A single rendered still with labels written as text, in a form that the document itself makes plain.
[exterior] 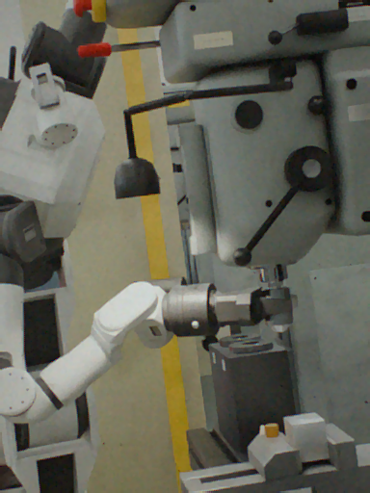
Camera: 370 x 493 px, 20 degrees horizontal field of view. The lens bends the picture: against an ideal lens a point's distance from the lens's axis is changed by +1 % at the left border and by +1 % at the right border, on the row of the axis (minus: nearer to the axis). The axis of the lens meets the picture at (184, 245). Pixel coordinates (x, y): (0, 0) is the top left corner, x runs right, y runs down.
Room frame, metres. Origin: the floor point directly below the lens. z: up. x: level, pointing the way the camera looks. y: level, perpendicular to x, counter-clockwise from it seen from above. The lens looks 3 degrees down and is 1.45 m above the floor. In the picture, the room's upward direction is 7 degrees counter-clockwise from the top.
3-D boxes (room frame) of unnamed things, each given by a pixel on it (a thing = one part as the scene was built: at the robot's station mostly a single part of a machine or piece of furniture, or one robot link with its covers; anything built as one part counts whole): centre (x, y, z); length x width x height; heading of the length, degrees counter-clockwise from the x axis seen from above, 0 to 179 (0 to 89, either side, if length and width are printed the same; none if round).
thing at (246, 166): (1.72, -0.15, 1.47); 0.21 x 0.19 x 0.32; 8
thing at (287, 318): (1.72, -0.14, 1.23); 0.05 x 0.05 x 0.05
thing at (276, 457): (1.63, -0.10, 1.01); 0.12 x 0.06 x 0.04; 8
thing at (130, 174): (1.64, 0.06, 1.48); 0.07 x 0.07 x 0.06
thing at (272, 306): (1.69, -0.13, 1.24); 0.06 x 0.02 x 0.03; 73
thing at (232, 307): (1.75, -0.05, 1.24); 0.13 x 0.12 x 0.10; 163
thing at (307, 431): (1.64, -0.15, 1.03); 0.06 x 0.05 x 0.06; 8
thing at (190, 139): (1.71, -0.03, 1.45); 0.04 x 0.04 x 0.21; 8
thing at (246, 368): (2.13, -0.10, 1.02); 0.22 x 0.12 x 0.20; 9
